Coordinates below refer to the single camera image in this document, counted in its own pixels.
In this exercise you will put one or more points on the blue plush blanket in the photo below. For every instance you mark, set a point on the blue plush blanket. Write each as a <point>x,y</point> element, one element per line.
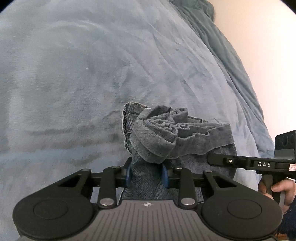
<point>69,67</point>

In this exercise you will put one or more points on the blue denim shorts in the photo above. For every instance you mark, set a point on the blue denim shorts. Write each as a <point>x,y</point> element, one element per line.
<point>163,134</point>

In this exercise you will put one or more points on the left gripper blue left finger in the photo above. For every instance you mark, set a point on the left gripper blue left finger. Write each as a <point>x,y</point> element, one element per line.
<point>111,179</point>

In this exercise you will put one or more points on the person right hand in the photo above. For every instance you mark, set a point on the person right hand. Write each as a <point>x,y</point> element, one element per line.
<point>287,186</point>

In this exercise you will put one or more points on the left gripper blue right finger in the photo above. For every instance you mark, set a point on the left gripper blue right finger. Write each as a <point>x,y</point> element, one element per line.
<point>181,179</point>

